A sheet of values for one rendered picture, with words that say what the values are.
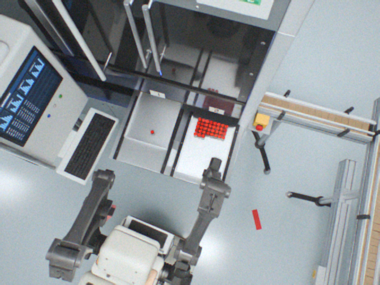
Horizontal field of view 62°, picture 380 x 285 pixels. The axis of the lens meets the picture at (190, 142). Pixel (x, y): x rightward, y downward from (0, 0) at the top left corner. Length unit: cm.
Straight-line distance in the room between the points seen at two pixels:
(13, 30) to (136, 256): 102
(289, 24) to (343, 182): 151
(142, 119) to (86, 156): 40
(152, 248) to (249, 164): 160
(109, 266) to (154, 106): 97
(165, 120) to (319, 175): 152
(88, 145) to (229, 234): 134
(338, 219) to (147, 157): 129
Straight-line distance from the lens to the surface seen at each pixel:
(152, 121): 189
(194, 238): 126
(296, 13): 99
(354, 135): 201
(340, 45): 342
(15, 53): 148
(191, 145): 183
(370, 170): 200
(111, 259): 132
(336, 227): 229
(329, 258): 228
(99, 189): 129
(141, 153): 185
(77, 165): 198
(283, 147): 284
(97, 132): 200
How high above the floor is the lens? 265
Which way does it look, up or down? 75 degrees down
